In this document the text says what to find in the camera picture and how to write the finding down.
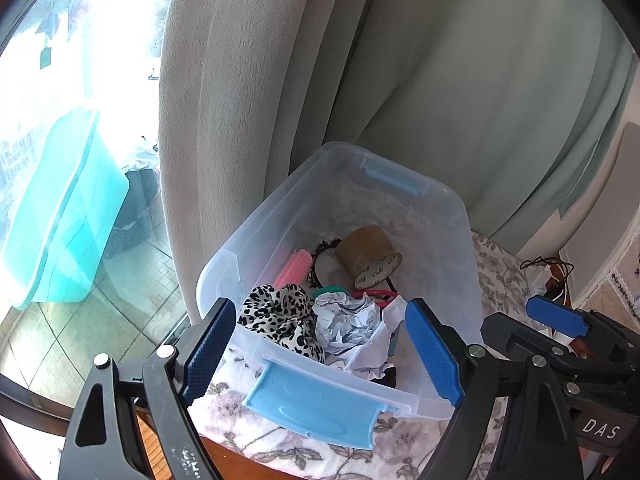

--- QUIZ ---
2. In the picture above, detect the grey-green curtain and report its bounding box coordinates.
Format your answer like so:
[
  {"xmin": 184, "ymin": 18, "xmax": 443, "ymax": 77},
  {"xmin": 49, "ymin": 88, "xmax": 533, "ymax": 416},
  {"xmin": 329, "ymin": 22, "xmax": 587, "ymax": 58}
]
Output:
[{"xmin": 157, "ymin": 0, "xmax": 640, "ymax": 256}]

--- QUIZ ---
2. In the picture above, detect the clear plastic storage box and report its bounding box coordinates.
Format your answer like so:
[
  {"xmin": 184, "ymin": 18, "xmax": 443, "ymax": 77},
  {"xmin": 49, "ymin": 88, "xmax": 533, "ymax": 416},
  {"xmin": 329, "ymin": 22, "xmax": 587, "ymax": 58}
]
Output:
[{"xmin": 196, "ymin": 141, "xmax": 473, "ymax": 448}]

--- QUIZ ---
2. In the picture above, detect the floral blanket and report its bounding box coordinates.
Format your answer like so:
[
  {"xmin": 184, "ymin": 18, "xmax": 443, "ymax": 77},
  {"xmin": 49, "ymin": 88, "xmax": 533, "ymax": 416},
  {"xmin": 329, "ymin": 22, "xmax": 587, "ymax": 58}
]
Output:
[{"xmin": 190, "ymin": 232, "xmax": 551, "ymax": 480}]

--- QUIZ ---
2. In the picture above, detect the pink hair roller clip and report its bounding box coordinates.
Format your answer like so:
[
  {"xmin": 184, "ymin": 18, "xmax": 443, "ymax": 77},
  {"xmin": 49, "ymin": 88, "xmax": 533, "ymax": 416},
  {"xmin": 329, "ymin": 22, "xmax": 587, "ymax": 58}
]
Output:
[{"xmin": 274, "ymin": 249, "xmax": 316, "ymax": 291}]

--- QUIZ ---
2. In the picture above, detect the cream lace-trimmed cloth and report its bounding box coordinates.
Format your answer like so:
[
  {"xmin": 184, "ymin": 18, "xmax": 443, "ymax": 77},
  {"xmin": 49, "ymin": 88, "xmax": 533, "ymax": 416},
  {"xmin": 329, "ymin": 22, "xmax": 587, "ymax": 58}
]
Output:
[{"xmin": 607, "ymin": 240, "xmax": 640, "ymax": 321}]

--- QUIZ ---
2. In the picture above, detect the blue hanging cloth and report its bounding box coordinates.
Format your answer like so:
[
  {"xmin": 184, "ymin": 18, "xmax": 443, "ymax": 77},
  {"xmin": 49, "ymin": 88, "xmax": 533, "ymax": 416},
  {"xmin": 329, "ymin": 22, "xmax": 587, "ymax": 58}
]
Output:
[{"xmin": 37, "ymin": 2, "xmax": 63, "ymax": 36}]

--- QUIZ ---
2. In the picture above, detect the brown packing tape roll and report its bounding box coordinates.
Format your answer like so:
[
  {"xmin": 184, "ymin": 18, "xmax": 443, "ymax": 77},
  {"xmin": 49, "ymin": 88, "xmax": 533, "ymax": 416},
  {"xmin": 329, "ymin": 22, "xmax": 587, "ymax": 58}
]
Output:
[{"xmin": 334, "ymin": 225, "xmax": 403, "ymax": 291}]

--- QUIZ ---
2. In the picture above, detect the pink hair ring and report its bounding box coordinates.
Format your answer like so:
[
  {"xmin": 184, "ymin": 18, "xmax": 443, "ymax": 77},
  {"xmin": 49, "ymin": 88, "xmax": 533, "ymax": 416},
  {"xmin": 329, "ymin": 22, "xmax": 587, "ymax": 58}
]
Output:
[{"xmin": 352, "ymin": 287, "xmax": 398, "ymax": 311}]

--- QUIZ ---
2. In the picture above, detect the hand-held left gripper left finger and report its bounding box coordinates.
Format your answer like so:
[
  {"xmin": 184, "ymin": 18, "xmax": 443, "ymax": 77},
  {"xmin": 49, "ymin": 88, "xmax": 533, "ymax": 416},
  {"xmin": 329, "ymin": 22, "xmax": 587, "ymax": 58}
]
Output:
[{"xmin": 57, "ymin": 297, "xmax": 238, "ymax": 480}]

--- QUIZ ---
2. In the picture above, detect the black looped cable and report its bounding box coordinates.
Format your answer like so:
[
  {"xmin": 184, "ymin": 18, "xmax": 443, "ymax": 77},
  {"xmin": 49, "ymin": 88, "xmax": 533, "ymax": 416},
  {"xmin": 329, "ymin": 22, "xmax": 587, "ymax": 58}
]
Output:
[{"xmin": 520, "ymin": 256, "xmax": 576, "ymax": 306}]

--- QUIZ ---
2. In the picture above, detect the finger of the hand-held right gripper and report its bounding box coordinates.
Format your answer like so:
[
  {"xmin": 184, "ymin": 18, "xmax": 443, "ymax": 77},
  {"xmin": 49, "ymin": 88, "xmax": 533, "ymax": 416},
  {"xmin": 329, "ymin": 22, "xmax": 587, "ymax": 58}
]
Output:
[
  {"xmin": 525, "ymin": 296, "xmax": 640, "ymax": 357},
  {"xmin": 481, "ymin": 312, "xmax": 640, "ymax": 377}
]

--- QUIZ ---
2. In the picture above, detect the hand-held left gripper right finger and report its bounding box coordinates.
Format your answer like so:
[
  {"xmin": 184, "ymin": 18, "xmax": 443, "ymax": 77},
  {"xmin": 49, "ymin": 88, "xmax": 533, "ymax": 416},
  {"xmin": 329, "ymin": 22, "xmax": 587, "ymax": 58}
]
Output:
[{"xmin": 404, "ymin": 297, "xmax": 586, "ymax": 480}]

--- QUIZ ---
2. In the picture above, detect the teal plastic tub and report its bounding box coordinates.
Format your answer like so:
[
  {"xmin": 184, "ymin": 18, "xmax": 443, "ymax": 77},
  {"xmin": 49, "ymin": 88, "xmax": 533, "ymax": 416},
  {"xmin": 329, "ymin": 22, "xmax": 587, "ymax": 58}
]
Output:
[{"xmin": 2, "ymin": 106, "xmax": 131, "ymax": 311}]

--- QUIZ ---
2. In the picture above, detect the black headband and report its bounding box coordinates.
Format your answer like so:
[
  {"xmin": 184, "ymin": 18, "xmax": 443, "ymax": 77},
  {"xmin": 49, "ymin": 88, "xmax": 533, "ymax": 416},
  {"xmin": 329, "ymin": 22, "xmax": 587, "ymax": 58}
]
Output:
[{"xmin": 310, "ymin": 239, "xmax": 401, "ymax": 296}]

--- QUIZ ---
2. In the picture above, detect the white paper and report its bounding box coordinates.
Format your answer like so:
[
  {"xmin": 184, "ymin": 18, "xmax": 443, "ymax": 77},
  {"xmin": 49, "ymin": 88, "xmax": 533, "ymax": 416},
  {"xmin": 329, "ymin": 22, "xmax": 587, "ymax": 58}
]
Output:
[{"xmin": 312, "ymin": 292, "xmax": 408, "ymax": 378}]

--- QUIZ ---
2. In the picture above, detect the teal hair accessory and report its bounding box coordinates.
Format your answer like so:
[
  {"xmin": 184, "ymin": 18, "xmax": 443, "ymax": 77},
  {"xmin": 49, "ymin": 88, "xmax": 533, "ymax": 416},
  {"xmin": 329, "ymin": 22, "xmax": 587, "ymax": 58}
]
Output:
[{"xmin": 310, "ymin": 284, "xmax": 351, "ymax": 301}]

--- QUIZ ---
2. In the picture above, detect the leopard print scrunchie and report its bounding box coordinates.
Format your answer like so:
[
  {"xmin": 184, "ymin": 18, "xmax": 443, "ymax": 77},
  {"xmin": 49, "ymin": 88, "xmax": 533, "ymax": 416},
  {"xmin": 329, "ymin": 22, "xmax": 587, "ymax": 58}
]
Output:
[{"xmin": 236, "ymin": 284, "xmax": 326, "ymax": 365}]

